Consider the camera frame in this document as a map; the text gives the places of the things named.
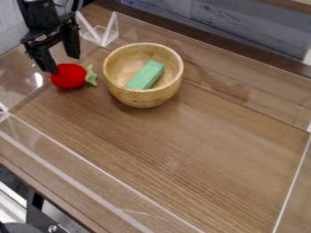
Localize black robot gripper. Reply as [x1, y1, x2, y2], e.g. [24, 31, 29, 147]
[17, 0, 80, 74]

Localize wooden bowl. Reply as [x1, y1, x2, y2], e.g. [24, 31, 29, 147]
[103, 43, 184, 108]

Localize clear acrylic corner bracket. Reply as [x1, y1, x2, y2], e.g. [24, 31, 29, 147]
[76, 12, 119, 47]

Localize red plush strawberry toy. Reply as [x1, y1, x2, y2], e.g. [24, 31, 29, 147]
[49, 64, 97, 89]

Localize clear acrylic tray wall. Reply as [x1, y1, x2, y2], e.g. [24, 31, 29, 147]
[0, 109, 204, 233]

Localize green rectangular block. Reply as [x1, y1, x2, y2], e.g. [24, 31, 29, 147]
[125, 60, 165, 89]

